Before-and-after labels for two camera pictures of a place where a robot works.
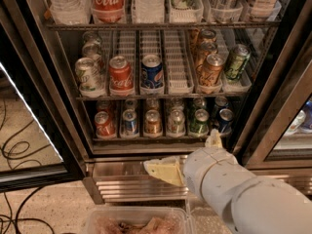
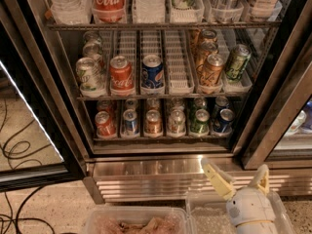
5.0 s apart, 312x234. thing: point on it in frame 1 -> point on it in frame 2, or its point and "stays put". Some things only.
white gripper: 211,170 -> 251,207
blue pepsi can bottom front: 225,121 stays put
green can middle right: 239,57 stays put
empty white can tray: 179,66 stays put
